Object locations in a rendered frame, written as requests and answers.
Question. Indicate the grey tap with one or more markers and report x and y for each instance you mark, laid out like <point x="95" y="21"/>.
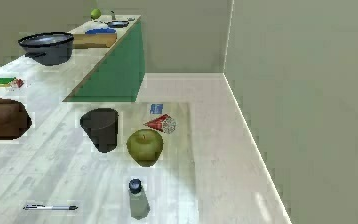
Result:
<point x="113" y="15"/>

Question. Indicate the dark grey pot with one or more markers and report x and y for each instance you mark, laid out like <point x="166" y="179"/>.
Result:
<point x="48" y="47"/>

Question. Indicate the blue card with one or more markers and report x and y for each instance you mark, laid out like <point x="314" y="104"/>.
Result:
<point x="156" y="108"/>

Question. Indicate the small green apple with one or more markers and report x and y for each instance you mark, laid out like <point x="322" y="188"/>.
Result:
<point x="95" y="13"/>

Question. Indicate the clear bottle with dark cap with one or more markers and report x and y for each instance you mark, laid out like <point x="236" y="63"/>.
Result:
<point x="138" y="201"/>

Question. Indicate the tan box with blue top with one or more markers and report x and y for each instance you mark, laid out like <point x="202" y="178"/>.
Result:
<point x="95" y="38"/>

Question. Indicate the dark grey cup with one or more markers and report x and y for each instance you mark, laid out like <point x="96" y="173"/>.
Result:
<point x="101" y="129"/>

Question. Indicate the green kitchen counter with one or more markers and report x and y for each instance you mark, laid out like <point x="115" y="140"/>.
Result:
<point x="117" y="73"/>

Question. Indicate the black pan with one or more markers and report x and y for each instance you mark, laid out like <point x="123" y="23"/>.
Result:
<point x="118" y="23"/>

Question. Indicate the brown bread loaf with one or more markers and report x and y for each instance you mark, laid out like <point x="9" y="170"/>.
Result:
<point x="5" y="119"/>

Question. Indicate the green book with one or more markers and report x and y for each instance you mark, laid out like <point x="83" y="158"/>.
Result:
<point x="3" y="82"/>

